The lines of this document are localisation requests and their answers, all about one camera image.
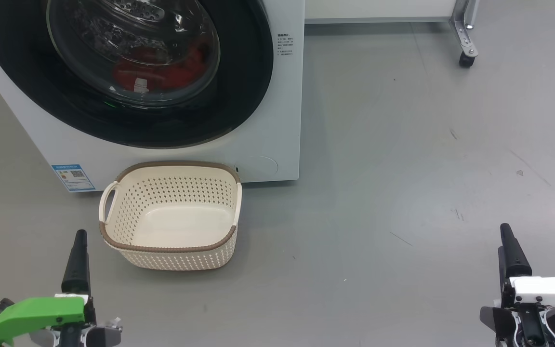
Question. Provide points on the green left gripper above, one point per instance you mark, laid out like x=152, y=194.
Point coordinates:
x=27, y=313

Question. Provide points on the cream perforated laundry basket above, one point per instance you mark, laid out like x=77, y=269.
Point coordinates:
x=181, y=226

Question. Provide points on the metal caster leg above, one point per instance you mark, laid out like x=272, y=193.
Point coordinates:
x=465, y=33

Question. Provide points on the red and white garment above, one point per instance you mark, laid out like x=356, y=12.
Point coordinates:
x=181, y=72

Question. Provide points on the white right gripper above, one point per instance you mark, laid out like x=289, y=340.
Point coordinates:
x=547, y=289

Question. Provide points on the blue energy label sticker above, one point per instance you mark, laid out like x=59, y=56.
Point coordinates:
x=72, y=177

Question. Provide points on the black text notice sticker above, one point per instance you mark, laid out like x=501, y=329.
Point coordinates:
x=285, y=46

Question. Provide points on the white front-load washing machine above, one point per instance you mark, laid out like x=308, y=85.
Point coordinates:
x=268, y=120

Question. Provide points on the white partition panel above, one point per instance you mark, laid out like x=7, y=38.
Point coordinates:
x=378, y=8

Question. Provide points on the dark round glass washer door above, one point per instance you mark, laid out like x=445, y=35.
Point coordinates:
x=239, y=96

